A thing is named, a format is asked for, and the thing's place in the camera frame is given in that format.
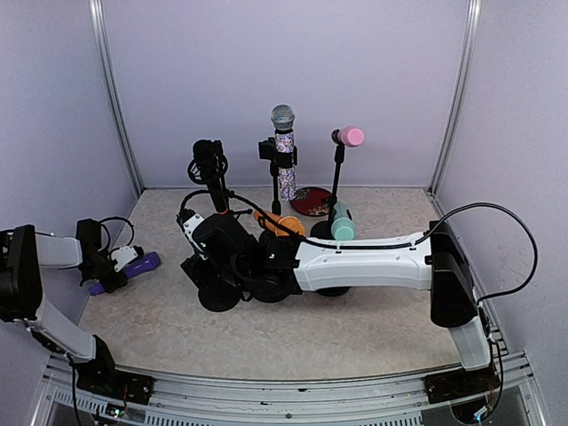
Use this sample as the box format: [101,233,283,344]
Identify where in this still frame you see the black round-base stand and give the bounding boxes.
[317,287,351,297]
[198,286,242,312]
[255,230,290,303]

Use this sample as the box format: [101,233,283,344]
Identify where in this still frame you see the purple microphone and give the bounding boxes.
[89,251,162,296]

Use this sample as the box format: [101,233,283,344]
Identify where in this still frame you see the orange microphone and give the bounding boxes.
[254,210,305,237]

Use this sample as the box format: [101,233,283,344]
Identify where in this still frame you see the teal microphone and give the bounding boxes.
[330,201,356,241]

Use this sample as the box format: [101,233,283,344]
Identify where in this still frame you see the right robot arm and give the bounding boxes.
[177,209,503,403]

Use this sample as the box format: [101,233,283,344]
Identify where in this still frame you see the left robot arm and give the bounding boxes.
[1,218,161,405]

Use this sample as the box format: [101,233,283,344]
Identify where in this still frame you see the black tripod mic stand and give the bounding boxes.
[186,138,254,223]

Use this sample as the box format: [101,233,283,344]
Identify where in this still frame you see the black microphone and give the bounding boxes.
[192,139,230,214]

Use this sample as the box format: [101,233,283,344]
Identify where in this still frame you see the tall black stand back-right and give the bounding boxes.
[310,130,346,240]

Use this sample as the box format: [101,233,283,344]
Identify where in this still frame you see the black stand with phone clamp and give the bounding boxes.
[258,137,297,215]

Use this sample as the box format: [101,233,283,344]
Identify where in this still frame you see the glitter silver-head microphone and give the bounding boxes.
[271,104,296,201]

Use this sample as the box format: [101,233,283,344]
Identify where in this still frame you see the pink microphone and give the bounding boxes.
[332,126,365,147]

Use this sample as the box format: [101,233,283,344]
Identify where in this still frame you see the red floral round plate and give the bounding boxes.
[289,186,332,217]

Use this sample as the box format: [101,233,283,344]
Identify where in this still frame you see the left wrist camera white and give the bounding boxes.
[109,246,138,272]

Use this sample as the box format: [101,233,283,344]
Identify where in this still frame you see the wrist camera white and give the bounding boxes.
[181,213,204,244]
[109,246,138,272]

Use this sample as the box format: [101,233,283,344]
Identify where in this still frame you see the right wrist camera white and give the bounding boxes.
[181,213,204,244]

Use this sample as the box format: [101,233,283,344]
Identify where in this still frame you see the aluminium front rail frame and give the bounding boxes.
[24,348,552,425]

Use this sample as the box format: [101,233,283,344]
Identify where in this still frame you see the left aluminium corner post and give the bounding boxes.
[88,0,145,198]

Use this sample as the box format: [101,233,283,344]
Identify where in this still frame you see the aluminium corner post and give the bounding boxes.
[428,0,482,198]
[88,0,145,198]

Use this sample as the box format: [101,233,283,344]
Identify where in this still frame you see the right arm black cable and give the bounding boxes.
[179,189,539,307]

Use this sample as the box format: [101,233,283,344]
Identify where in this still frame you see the right aluminium corner post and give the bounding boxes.
[428,0,482,198]

